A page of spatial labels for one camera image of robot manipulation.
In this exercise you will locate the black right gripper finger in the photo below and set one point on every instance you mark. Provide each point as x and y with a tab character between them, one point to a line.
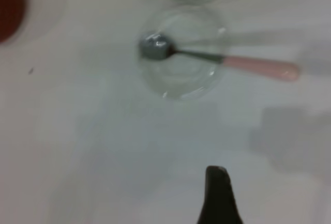
219	200

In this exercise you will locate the red ceramic mug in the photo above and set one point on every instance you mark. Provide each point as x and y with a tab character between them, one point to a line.
10	6

